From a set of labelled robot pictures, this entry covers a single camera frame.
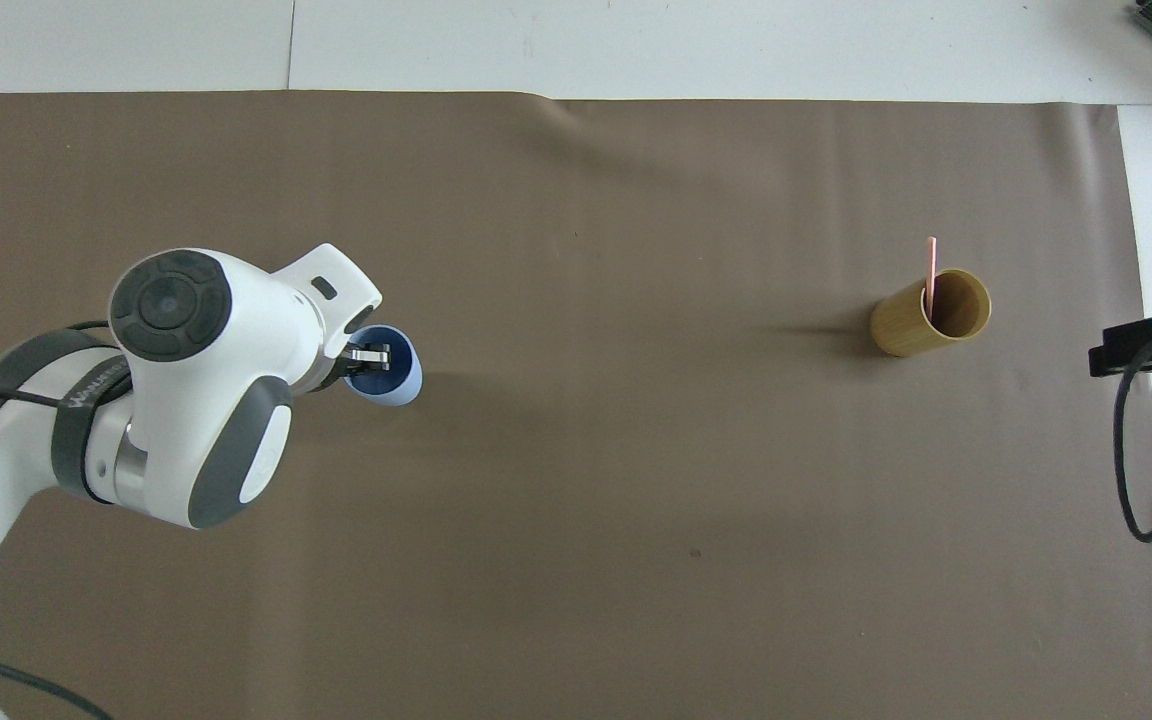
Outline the bamboo cup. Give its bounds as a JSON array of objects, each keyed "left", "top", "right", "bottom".
[{"left": 870, "top": 268, "right": 993, "bottom": 359}]

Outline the black stand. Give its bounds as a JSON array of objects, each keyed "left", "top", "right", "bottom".
[{"left": 1088, "top": 311, "right": 1152, "bottom": 379}]

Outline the blue cup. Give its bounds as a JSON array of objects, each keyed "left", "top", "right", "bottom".
[{"left": 340, "top": 325, "right": 425, "bottom": 409}]

